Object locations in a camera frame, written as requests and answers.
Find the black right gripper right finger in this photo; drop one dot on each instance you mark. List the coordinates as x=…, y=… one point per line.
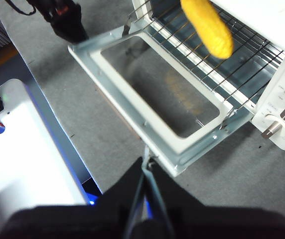
x=219, y=224

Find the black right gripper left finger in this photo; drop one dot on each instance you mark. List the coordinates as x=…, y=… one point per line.
x=70, y=221

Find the yellow corn cob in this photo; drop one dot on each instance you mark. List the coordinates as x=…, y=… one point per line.
x=209, y=30

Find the white toaster oven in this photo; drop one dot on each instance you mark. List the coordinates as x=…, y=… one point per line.
x=269, y=25

